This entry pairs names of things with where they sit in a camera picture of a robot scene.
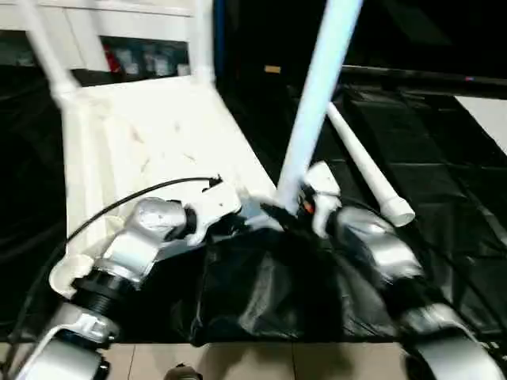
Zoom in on white glass-door cabinet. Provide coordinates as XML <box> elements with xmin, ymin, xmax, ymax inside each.
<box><xmin>0</xmin><ymin>0</ymin><xmax>199</xmax><ymax>76</ymax></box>

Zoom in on white plastic table top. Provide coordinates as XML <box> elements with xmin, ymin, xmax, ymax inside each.
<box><xmin>49</xmin><ymin>74</ymin><xmax>279</xmax><ymax>298</ymax></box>

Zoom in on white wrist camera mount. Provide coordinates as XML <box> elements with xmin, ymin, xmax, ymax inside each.
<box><xmin>300</xmin><ymin>161</ymin><xmax>342</xmax><ymax>238</ymax></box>
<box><xmin>185</xmin><ymin>181</ymin><xmax>242</xmax><ymax>246</ymax></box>

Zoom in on white plastic table leg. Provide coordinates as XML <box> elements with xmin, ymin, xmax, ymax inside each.
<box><xmin>276</xmin><ymin>0</ymin><xmax>365</xmax><ymax>213</ymax></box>
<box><xmin>13</xmin><ymin>0</ymin><xmax>80</xmax><ymax>112</ymax></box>
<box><xmin>192</xmin><ymin>0</ymin><xmax>218</xmax><ymax>86</ymax></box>
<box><xmin>326</xmin><ymin>101</ymin><xmax>416</xmax><ymax>227</ymax></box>

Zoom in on white flat board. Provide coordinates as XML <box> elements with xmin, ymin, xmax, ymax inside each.
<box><xmin>455</xmin><ymin>96</ymin><xmax>507</xmax><ymax>155</ymax></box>

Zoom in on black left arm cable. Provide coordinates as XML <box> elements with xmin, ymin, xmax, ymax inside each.
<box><xmin>7</xmin><ymin>176</ymin><xmax>223</xmax><ymax>345</ymax></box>

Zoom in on black panel with blue edge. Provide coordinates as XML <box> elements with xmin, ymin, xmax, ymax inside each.
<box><xmin>215</xmin><ymin>0</ymin><xmax>231</xmax><ymax>76</ymax></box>

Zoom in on black mat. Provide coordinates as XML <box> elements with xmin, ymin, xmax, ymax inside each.
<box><xmin>0</xmin><ymin>65</ymin><xmax>507</xmax><ymax>348</ymax></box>

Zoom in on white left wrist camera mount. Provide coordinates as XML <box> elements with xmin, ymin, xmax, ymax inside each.
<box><xmin>185</xmin><ymin>181</ymin><xmax>242</xmax><ymax>246</ymax></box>

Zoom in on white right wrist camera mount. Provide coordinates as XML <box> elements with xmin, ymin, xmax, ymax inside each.
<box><xmin>300</xmin><ymin>161</ymin><xmax>342</xmax><ymax>238</ymax></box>

